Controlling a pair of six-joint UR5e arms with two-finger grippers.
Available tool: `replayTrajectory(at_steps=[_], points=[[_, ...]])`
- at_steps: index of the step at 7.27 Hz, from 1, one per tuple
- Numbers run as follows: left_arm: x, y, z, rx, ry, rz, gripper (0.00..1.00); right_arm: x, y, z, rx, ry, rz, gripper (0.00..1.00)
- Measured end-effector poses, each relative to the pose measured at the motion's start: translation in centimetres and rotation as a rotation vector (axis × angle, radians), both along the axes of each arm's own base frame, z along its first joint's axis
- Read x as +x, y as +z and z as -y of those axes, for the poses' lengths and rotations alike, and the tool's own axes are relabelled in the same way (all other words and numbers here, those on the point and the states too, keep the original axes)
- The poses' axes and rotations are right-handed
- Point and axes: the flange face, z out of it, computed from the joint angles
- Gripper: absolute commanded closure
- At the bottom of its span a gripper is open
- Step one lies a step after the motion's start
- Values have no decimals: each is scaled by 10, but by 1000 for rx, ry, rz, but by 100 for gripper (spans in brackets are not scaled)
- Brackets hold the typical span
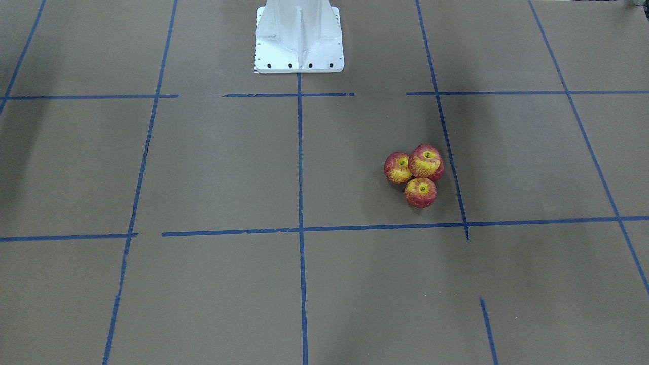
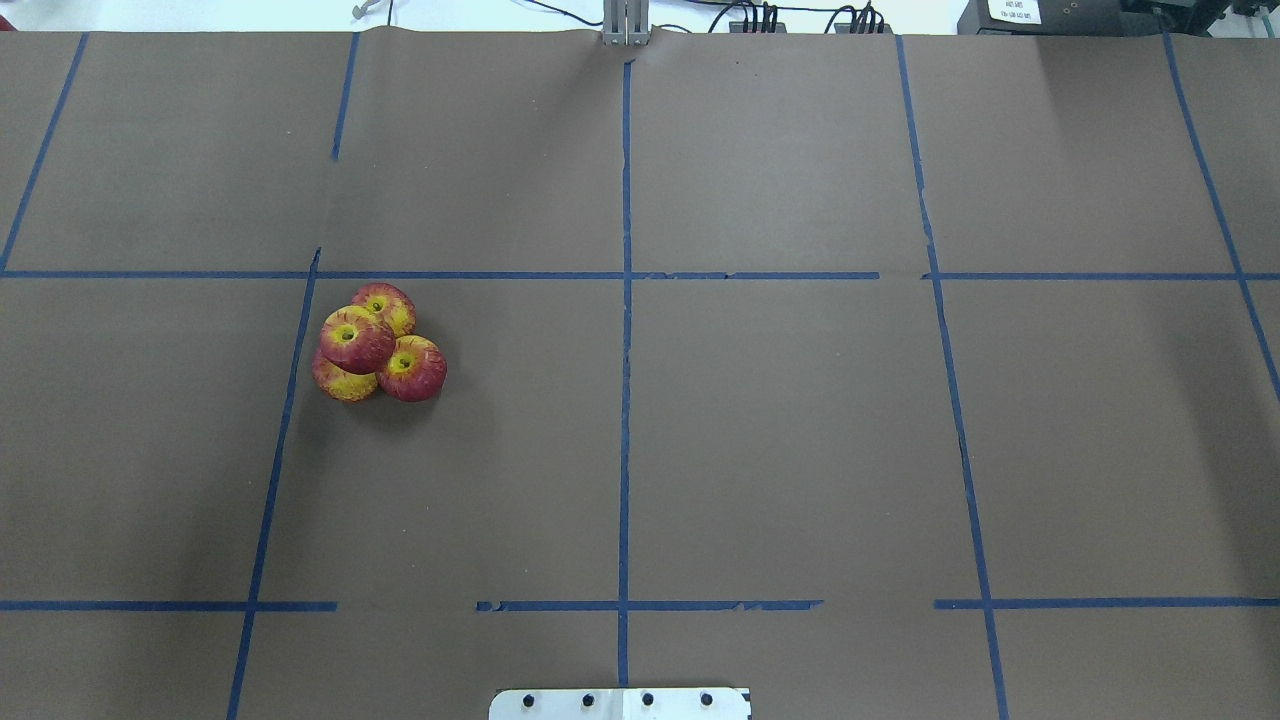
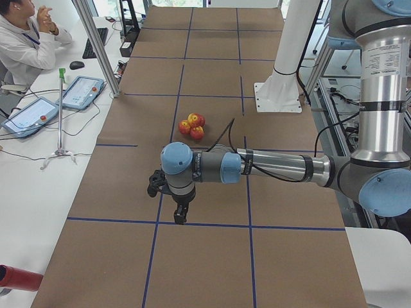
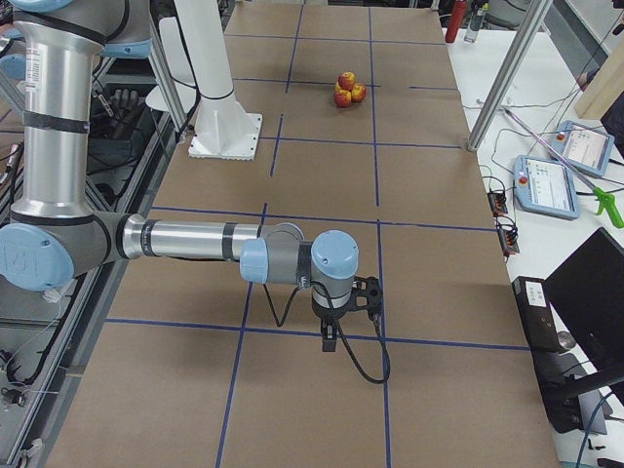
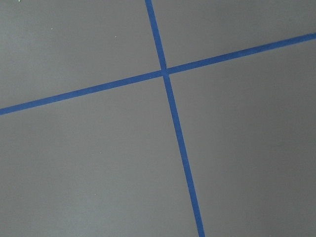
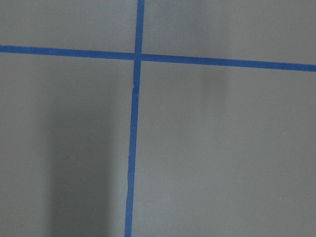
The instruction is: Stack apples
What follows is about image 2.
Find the carried red yellow apple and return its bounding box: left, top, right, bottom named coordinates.
left=317, top=305, right=397, bottom=375

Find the black mini computer box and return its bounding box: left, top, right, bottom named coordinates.
left=956, top=1, right=1162, bottom=37

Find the red yellow apple side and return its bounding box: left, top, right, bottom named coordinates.
left=378, top=334, right=448, bottom=402

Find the red yellow apple back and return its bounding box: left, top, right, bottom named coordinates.
left=310, top=350, right=380, bottom=404

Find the red yellow apple front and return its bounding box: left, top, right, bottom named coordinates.
left=351, top=282, right=419, bottom=337

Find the aluminium frame post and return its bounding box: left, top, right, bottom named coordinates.
left=600, top=0, right=652, bottom=47

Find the white camera pedestal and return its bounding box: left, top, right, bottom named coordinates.
left=488, top=687, right=753, bottom=719

